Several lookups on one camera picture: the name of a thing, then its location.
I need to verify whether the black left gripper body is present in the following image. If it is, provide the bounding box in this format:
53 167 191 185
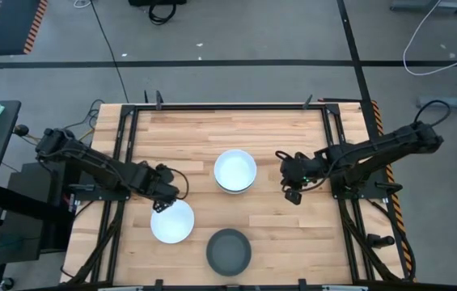
142 177 181 214

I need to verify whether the black cable bundle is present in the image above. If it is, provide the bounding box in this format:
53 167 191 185
338 200 417 283
64 200 127 285

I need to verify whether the black mat with hazard stripes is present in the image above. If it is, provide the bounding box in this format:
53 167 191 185
0 0 49 57

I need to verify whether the dark grey bowl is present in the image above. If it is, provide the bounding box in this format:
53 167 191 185
205 228 252 277

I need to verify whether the long white floor cable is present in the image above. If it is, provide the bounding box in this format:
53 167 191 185
402 0 457 78

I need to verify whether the white bowl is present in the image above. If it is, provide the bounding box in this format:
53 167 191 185
216 186 255 196
213 149 258 193
150 199 196 245

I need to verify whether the thin black rod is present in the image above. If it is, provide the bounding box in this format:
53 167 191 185
317 97 363 103

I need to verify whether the black box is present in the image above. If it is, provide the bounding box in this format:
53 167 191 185
127 0 188 7

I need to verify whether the black aluminium table frame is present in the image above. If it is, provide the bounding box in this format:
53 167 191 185
60 103 415 291

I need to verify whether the orange black hazard tape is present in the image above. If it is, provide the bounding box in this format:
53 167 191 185
370 99 416 280

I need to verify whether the thin black floor cable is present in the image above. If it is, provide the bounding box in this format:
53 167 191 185
89 0 130 104

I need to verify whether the coiled black cable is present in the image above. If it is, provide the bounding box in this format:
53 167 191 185
147 2 178 27

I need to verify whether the grey desk foot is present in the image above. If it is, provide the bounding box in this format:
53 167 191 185
389 0 457 15
417 78 457 111

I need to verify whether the black equipment cabinet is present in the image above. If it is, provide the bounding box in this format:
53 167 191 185
0 159 80 266

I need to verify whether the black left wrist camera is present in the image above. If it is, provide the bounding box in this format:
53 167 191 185
155 162 176 184

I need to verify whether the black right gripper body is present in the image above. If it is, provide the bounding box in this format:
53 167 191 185
281 158 319 206

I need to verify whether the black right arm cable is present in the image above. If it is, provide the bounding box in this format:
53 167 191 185
413 99 452 129

